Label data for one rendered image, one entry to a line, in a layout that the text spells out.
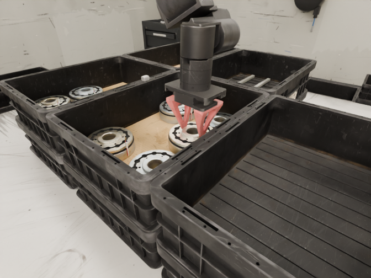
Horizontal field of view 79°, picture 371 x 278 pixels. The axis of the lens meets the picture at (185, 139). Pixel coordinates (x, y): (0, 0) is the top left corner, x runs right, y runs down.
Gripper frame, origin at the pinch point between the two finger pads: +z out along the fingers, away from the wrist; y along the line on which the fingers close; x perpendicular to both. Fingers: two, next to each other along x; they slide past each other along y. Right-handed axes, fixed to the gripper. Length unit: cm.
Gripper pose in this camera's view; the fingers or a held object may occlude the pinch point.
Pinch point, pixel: (192, 128)
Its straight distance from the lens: 47.1
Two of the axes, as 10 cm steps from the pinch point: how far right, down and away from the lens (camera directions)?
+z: -0.3, 8.4, 5.4
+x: -6.6, 3.9, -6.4
